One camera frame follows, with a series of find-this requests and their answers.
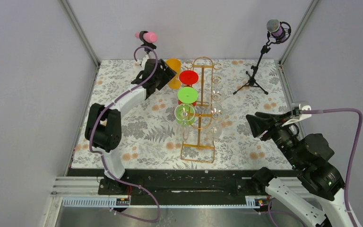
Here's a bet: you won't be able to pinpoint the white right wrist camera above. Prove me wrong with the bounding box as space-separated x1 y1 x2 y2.
282 101 312 126

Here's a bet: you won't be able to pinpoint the black stand with pink microphone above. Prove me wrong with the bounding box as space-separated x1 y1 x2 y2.
135 30 158 59

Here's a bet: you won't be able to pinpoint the yellow plastic wine glass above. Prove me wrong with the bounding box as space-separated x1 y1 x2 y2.
165 58 183 90

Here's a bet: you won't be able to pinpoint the tripod stand with purple microphone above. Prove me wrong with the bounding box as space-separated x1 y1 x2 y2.
233 19 292 95

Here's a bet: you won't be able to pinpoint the floral patterned tablecloth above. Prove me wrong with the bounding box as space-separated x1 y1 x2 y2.
72 59 295 170

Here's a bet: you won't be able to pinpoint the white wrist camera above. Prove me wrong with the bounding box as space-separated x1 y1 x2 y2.
140 55 150 68
282 101 312 126

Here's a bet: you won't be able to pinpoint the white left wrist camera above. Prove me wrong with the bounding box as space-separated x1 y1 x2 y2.
140 55 150 68

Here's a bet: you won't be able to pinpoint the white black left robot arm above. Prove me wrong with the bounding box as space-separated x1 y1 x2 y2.
85 59 177 194

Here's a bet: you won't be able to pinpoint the red plastic wine glass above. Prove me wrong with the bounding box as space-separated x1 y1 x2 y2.
177 70 199 106

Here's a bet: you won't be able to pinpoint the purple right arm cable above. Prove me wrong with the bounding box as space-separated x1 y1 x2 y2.
268 108 363 227

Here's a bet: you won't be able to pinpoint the green plastic wine glass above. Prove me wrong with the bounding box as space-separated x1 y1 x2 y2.
174 87 198 124

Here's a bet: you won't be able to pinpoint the clear wine glass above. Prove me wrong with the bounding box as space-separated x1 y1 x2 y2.
174 104 195 142
208 91 225 120
206 105 225 141
205 72 226 95

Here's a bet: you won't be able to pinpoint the gold wire wine glass rack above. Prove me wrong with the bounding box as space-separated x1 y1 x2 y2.
180 57 221 164

